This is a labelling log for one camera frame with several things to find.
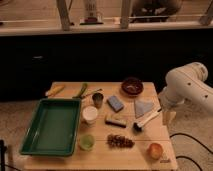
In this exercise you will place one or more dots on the grey folded cloth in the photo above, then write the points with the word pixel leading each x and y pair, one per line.
pixel 142 107

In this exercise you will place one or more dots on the blue sponge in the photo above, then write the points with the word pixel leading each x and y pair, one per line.
pixel 115 103

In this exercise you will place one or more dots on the dark brown bowl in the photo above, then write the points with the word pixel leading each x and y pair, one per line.
pixel 132 86

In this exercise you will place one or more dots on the white paper cup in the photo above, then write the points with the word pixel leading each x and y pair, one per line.
pixel 90 114

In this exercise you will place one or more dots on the wooden block eraser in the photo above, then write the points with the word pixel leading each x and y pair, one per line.
pixel 116 120

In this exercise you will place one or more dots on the green handled peeler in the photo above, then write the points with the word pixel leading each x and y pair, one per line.
pixel 82 90

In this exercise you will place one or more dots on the red yellow apple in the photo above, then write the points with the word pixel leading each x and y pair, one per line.
pixel 155 151

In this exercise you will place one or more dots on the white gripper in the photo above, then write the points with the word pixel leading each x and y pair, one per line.
pixel 168 116

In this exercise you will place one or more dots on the green plastic tray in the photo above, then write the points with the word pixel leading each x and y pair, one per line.
pixel 53 128

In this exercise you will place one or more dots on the black white brush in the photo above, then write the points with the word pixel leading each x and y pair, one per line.
pixel 139 126

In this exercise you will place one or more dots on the small green cup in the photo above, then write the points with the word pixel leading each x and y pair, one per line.
pixel 86 142

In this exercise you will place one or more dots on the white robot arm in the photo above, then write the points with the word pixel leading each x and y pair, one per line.
pixel 185 82

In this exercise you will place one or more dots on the brown pine cone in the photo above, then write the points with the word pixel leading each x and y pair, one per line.
pixel 119 141

